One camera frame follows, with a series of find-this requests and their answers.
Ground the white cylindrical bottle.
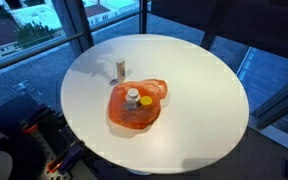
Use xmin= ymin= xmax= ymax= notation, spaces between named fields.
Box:
xmin=116 ymin=59 xmax=125 ymax=82

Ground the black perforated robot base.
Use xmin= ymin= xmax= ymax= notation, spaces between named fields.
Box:
xmin=0 ymin=94 xmax=86 ymax=180

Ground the yellow capped dark bottle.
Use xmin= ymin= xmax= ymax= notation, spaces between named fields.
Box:
xmin=138 ymin=96 xmax=153 ymax=107

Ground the white capped bottle in bag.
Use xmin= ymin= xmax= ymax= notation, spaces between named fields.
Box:
xmin=124 ymin=88 xmax=140 ymax=111

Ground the orange plastic bag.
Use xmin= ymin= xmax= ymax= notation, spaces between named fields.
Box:
xmin=107 ymin=79 xmax=167 ymax=129

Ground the round white table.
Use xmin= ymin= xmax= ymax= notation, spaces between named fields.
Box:
xmin=61 ymin=34 xmax=249 ymax=174

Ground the orange purple clamp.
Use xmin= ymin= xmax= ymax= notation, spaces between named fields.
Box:
xmin=47 ymin=143 xmax=84 ymax=174

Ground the window railing bar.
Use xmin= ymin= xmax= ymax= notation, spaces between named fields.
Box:
xmin=0 ymin=11 xmax=142 ymax=70

